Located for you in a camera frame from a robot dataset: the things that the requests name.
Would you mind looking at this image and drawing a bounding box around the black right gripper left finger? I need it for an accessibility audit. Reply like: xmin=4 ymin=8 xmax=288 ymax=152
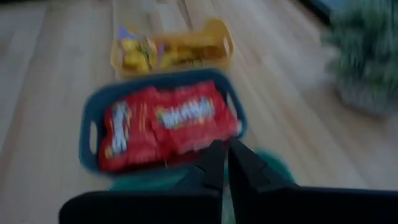
xmin=58 ymin=139 xmax=227 ymax=224

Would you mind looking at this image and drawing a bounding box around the blue-grey plastic bin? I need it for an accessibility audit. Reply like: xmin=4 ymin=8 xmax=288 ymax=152
xmin=78 ymin=68 xmax=249 ymax=177

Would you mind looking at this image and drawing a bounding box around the artificial green potted plant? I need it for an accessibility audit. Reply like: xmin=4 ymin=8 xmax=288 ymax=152
xmin=320 ymin=0 xmax=398 ymax=118

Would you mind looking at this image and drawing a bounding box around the red Skittles pack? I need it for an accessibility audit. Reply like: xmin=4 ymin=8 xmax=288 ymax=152
xmin=149 ymin=80 xmax=242 ymax=156
xmin=98 ymin=90 xmax=156 ymax=174

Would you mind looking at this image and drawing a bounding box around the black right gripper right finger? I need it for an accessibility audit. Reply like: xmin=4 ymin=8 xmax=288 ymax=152
xmin=228 ymin=138 xmax=398 ymax=224

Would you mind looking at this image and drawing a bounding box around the yellow plastic bin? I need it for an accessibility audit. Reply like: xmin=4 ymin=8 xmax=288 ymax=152
xmin=109 ymin=17 xmax=235 ymax=79

